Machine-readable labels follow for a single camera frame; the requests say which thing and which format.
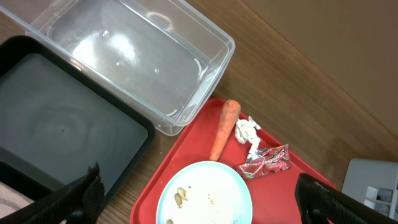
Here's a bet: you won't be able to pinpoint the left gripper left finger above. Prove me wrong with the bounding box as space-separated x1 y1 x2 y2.
1 163 105 224

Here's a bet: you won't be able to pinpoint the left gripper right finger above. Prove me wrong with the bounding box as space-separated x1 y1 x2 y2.
295 173 397 224

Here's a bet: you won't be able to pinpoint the red snack wrapper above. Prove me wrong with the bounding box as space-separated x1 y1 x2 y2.
236 144 292 179

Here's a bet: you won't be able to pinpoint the white tissue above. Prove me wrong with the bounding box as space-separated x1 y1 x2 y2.
235 116 261 163

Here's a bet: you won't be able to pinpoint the light blue plate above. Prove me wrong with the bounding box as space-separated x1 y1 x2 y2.
155 161 253 224

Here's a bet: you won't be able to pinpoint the orange carrot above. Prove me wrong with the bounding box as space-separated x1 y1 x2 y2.
209 100 241 161

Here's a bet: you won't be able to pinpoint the grey dishwasher rack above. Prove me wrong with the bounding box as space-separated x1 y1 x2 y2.
341 159 397 220

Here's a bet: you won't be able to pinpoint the red serving tray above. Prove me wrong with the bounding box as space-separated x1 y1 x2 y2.
130 98 331 224

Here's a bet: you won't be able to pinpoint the black plastic tray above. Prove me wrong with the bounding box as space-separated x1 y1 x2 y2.
1 35 155 200

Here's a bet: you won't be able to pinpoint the food scraps on plate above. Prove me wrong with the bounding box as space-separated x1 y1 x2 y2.
165 186 219 224

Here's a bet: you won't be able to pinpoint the clear plastic bin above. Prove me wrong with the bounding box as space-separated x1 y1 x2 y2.
1 0 235 136

